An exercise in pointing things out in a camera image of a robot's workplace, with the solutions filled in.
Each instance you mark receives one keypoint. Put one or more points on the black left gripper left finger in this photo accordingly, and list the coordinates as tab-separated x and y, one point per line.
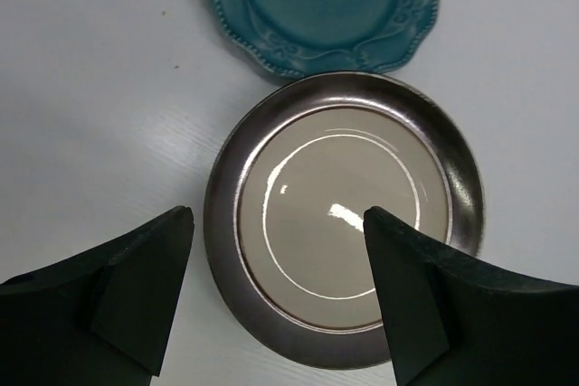
101	317

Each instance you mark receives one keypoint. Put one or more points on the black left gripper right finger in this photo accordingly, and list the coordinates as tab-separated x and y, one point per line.
452	319

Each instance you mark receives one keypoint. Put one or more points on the silver rimmed cream plate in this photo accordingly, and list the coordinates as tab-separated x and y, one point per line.
284	206

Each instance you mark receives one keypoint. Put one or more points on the teal scalloped plate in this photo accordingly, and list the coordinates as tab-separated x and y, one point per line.
298	38

